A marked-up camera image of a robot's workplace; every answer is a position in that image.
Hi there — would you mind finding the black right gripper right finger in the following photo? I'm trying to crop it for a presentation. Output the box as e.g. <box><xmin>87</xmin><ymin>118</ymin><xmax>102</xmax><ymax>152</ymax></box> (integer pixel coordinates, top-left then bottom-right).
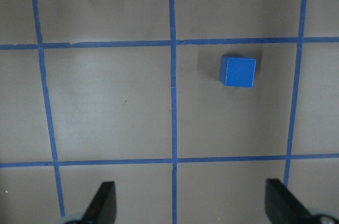
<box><xmin>265</xmin><ymin>178</ymin><xmax>318</xmax><ymax>224</ymax></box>

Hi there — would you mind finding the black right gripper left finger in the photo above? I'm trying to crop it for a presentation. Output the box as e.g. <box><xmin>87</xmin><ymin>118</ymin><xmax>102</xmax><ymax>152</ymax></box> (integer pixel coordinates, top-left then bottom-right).
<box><xmin>81</xmin><ymin>181</ymin><xmax>117</xmax><ymax>223</ymax></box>

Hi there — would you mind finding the blue wooden block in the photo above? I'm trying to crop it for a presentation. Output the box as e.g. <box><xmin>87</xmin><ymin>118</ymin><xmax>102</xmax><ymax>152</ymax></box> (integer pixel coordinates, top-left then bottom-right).
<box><xmin>219</xmin><ymin>55</ymin><xmax>256</xmax><ymax>87</ymax></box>

